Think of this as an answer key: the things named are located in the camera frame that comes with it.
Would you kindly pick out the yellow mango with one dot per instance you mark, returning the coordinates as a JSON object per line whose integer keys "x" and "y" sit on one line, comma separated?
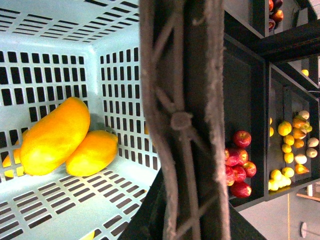
{"x": 97, "y": 150}
{"x": 49, "y": 143}

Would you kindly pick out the brown basket handle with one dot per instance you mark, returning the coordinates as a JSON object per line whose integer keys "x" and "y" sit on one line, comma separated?
{"x": 182, "y": 57}

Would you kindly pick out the light teal plastic basket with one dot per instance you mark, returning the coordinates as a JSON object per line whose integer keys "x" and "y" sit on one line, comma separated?
{"x": 51, "y": 50}

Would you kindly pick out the red apple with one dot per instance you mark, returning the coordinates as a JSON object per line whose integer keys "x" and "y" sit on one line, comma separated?
{"x": 242, "y": 138}
{"x": 241, "y": 189}

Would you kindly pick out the dark wooden display stand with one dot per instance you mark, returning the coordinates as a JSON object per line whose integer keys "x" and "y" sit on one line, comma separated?
{"x": 259, "y": 94}

